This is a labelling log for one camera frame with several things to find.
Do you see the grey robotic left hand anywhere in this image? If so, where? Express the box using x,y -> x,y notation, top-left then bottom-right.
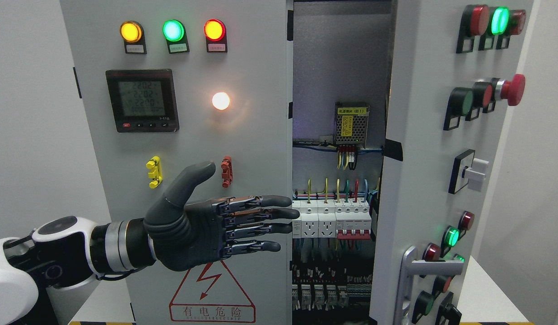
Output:
144,161 -> 300,271

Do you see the grey cabinet door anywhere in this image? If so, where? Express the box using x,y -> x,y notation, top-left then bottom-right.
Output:
369,0 -> 534,325
60,0 -> 292,325

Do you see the red electric hazard warning sticker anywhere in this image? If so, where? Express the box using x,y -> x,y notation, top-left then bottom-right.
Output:
169,261 -> 256,324

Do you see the yellow terminal clip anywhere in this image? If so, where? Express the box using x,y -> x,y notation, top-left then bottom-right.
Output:
145,156 -> 163,189

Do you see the red terminal clip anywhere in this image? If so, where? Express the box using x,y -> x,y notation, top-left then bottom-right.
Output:
221,156 -> 233,188

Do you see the black digital power meter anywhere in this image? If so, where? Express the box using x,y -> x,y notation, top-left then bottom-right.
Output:
105,69 -> 179,132

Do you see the relay terminal block row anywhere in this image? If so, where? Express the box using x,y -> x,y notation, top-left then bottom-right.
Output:
290,263 -> 373,311

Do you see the white glowing indicator lamp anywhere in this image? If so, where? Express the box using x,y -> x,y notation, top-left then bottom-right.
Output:
211,91 -> 230,111

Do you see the white socket and breaker row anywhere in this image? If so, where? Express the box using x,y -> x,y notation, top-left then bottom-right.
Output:
292,198 -> 374,240

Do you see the green indicator lamp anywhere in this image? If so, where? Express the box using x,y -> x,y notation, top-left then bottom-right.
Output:
162,20 -> 190,54

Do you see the metal mesh power supply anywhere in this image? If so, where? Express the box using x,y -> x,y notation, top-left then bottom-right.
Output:
333,102 -> 370,146

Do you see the red indicator lamp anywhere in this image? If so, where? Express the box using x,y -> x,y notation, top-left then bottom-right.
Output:
204,19 -> 228,53

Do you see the yellow indicator lamp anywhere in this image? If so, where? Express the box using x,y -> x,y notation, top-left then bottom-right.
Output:
120,20 -> 147,54

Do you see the red emergency stop button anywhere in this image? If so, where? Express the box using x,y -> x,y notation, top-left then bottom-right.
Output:
490,74 -> 526,107

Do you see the silver door handle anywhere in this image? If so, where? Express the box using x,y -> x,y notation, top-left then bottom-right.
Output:
393,246 -> 464,325

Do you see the white selector switch right door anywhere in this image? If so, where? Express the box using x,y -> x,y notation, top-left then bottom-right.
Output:
448,149 -> 490,194

